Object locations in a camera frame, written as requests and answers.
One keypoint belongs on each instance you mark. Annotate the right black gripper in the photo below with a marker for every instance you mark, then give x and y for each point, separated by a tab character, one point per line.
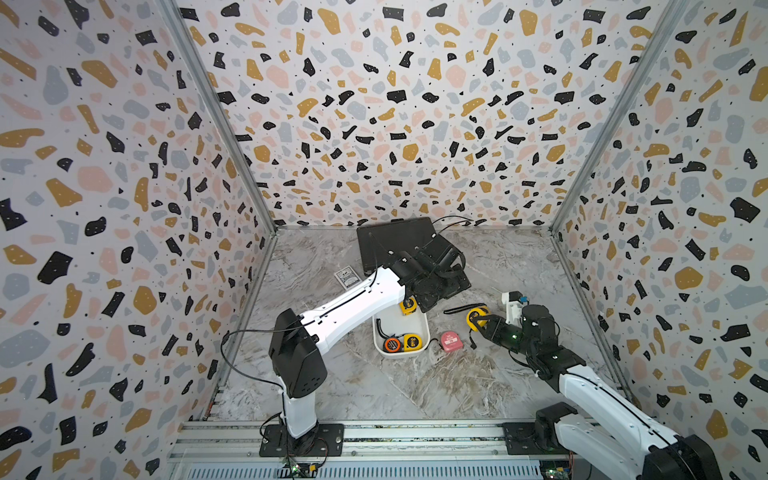
494	328

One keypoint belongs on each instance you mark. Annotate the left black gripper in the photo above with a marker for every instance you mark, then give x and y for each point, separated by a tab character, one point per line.
455	286

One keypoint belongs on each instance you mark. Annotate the yellow tape measure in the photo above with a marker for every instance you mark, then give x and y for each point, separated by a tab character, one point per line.
408	306
475	314
412	342

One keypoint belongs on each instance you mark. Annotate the pink tape measure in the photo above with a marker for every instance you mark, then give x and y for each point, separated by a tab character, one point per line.
449	341

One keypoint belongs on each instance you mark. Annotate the white plastic storage tray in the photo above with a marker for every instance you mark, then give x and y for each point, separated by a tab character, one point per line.
400	331

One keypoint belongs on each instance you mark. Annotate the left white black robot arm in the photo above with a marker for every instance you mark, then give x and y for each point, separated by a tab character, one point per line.
300	341

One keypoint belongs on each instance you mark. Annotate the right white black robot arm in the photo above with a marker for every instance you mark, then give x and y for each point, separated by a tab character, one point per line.
594	421

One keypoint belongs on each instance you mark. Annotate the orange black tape measure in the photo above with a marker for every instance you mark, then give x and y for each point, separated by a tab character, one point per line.
392	345

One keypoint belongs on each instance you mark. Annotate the black hard carrying case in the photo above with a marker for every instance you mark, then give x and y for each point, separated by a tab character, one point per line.
377	240

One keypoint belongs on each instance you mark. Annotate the small playing card pack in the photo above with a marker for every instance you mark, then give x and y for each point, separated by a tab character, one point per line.
347	277

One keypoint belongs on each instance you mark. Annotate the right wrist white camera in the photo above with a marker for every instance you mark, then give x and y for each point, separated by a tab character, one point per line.
514	302

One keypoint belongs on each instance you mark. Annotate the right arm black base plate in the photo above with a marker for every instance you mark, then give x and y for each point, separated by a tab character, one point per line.
528	438

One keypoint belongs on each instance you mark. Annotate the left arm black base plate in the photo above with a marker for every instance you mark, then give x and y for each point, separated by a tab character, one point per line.
323	440

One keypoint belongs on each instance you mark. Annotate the aluminium front rail frame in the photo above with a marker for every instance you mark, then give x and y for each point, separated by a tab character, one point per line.
374	449

